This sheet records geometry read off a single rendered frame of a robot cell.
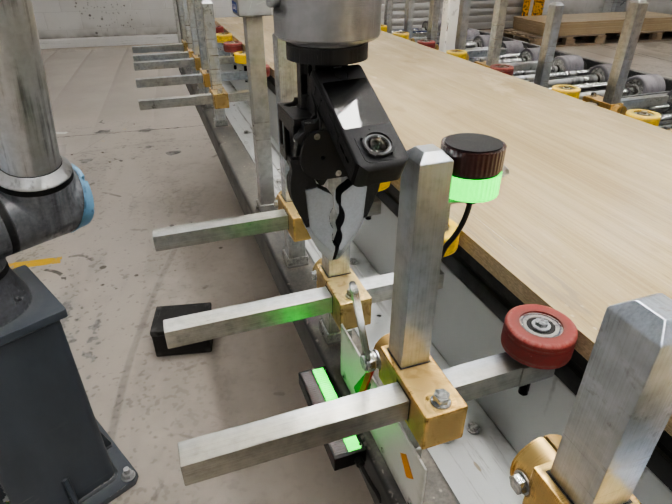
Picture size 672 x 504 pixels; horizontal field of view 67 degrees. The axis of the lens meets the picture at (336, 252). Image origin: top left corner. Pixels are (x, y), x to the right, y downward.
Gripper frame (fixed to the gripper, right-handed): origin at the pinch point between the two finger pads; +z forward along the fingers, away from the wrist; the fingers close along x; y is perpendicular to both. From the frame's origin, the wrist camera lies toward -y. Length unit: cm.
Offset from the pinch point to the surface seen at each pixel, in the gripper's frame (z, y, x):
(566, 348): 10.6, -11.2, -22.8
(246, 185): 31, 89, -6
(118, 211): 101, 237, 43
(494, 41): 6, 137, -115
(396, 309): 7.0, -2.8, -6.1
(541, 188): 11, 25, -48
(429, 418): 13.9, -12.2, -5.8
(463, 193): -7.4, -5.5, -10.7
